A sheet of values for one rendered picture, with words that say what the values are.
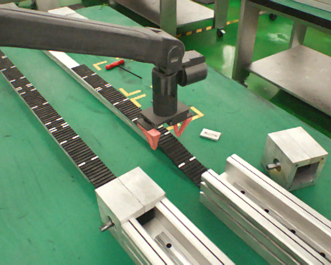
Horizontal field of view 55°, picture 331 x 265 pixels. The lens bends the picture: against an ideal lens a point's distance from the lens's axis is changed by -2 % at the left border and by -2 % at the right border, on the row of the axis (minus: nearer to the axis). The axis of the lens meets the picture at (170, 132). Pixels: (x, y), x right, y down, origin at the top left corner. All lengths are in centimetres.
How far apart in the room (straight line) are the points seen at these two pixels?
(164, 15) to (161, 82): 239
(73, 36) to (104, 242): 38
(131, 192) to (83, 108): 47
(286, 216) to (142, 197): 27
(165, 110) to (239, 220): 28
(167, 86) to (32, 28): 30
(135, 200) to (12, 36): 33
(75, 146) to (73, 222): 20
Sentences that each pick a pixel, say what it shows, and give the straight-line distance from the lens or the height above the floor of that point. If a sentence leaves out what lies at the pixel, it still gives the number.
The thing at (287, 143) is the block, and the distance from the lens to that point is 75.
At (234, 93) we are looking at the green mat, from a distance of 107.
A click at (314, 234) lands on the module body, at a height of 84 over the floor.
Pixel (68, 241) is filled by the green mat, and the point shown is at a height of 78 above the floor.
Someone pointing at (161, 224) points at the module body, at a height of 82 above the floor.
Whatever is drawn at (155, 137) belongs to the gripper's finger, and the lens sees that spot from 73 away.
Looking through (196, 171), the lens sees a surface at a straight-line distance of 76.
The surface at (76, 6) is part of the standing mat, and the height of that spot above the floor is 2.
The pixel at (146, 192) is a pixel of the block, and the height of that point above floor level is 87.
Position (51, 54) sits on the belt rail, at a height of 80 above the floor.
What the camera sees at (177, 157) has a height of 80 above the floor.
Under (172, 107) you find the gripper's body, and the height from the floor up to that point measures 92.
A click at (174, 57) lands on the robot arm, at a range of 65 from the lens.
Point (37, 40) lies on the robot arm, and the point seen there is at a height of 114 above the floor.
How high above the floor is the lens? 133
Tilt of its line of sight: 39 degrees down
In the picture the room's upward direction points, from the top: straight up
